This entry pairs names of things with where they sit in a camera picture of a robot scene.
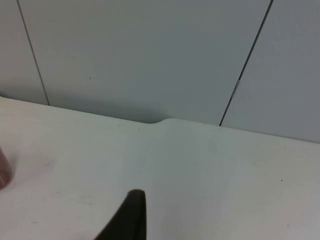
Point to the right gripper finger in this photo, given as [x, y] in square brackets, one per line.
[132, 220]

